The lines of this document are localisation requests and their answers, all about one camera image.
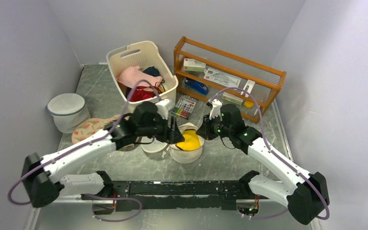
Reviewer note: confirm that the green white box lower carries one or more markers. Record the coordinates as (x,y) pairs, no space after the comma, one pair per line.
(231,98)

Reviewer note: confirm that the green white box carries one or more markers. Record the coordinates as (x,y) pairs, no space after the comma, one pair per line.
(190,64)
(231,98)

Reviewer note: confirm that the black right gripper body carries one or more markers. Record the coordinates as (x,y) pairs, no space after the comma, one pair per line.
(215,126)

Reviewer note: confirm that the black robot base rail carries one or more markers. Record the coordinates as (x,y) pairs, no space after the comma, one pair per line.
(121,196)

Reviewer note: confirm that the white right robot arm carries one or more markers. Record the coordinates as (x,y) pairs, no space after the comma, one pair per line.
(304,194)

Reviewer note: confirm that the orange wooden shelf rack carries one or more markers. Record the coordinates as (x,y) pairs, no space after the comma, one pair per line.
(268,81)

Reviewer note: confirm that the yellow bra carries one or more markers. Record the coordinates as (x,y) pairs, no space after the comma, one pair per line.
(191,141)

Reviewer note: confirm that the green white box upper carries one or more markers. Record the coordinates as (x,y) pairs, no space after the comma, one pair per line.
(190,64)

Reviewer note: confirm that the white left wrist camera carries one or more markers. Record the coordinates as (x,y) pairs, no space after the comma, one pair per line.
(164,106)

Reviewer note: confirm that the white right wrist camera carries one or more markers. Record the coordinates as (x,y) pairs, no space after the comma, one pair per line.
(215,106)

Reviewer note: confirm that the yellow small block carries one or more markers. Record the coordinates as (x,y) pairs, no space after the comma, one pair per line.
(248,104)

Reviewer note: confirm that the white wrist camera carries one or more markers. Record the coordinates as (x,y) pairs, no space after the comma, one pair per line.
(164,106)
(215,106)

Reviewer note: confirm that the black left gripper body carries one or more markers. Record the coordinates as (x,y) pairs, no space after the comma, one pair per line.
(159,128)

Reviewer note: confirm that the pink cloth in basket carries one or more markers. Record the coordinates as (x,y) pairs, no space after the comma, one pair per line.
(132,75)

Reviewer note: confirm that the white mesh laundry bag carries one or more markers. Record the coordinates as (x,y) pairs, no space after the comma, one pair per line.
(157,150)

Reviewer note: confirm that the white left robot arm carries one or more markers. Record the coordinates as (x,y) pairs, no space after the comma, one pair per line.
(48,177)

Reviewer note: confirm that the pack of coloured markers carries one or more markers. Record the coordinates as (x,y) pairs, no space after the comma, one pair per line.
(184,107)

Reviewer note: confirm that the blue stapler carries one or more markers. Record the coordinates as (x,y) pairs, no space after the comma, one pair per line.
(196,85)

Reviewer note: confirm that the clear blister pack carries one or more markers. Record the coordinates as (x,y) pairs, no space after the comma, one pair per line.
(221,78)

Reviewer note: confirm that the floral pink bra bag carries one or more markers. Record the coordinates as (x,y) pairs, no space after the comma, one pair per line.
(89,127)

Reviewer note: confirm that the red garment in basket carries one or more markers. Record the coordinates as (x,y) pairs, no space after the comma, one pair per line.
(142,93)

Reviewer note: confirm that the dark blue garment in basket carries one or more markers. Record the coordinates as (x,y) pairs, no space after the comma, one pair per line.
(152,71)

